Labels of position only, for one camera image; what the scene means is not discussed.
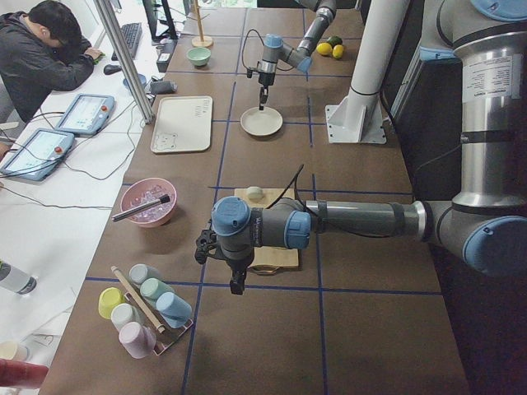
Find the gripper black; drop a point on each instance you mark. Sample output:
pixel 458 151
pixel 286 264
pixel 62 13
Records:
pixel 265 79
pixel 237 266

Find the cream round plate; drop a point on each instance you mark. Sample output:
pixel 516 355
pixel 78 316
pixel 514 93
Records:
pixel 261 122

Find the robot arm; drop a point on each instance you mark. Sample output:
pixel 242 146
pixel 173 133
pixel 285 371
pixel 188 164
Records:
pixel 484 224
pixel 275 49

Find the white bear tray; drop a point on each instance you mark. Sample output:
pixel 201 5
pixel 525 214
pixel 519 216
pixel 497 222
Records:
pixel 183 124

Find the white steamed bun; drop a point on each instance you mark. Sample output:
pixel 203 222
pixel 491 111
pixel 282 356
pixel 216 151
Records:
pixel 254 193

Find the bamboo cutting board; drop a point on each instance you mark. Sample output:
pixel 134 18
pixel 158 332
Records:
pixel 268 260

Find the light blue cup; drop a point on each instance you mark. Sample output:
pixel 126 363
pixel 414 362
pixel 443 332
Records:
pixel 175 311

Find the mint green bowl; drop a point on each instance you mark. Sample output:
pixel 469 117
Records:
pixel 199 56

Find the yellow lemon upper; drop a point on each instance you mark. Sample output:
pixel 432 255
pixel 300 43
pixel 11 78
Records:
pixel 324 49

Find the yellow lemon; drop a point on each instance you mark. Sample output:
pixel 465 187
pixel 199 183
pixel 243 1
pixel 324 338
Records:
pixel 324 49
pixel 338 51

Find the wooden mug tree stand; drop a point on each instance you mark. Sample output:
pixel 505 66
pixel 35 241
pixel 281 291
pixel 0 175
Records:
pixel 200 40

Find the yellow lemon lower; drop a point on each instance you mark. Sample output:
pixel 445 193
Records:
pixel 338 51

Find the green lime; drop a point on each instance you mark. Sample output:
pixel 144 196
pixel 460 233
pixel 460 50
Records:
pixel 334 40

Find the green cup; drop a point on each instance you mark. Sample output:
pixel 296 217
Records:
pixel 152 288

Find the grey cup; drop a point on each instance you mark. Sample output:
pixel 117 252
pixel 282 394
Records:
pixel 140 272

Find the grey folded cloth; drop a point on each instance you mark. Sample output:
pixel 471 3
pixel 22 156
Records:
pixel 162 87

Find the black label stand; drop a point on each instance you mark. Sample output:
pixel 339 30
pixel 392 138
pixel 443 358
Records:
pixel 165 53

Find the steel muddler black tip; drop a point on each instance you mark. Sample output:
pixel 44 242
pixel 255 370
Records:
pixel 146 206

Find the pink cup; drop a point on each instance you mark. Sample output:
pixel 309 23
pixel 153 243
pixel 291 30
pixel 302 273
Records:
pixel 138 340

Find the white cup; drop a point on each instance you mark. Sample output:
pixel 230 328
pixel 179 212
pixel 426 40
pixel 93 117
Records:
pixel 126 313

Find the blue bowl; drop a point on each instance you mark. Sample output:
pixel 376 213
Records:
pixel 142 79

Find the yellow cup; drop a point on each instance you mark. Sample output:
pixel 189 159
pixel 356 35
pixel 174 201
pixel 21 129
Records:
pixel 109 298

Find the pink bowl with ice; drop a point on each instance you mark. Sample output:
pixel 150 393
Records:
pixel 147 190

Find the black keyboard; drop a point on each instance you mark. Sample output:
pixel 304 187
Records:
pixel 132 33

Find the black computer mouse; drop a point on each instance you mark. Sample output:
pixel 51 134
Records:
pixel 110 69

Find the teach pendant far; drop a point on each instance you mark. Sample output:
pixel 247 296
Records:
pixel 86 115

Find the teach pendant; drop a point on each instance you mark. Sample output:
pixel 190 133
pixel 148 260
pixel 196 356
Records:
pixel 39 155
pixel 86 115

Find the person in black jacket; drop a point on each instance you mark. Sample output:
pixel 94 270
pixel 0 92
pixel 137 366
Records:
pixel 43 50

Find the clear water bottle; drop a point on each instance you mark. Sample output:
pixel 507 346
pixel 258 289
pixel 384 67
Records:
pixel 15 280

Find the teach pendant near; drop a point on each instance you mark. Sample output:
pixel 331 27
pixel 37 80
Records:
pixel 39 155

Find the paper cup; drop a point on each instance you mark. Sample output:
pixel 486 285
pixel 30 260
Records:
pixel 10 350

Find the red bottle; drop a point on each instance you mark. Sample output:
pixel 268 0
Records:
pixel 20 374

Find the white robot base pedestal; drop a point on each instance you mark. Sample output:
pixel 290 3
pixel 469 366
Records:
pixel 358 117

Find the aluminium frame post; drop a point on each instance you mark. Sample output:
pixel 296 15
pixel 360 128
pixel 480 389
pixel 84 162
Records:
pixel 113 30

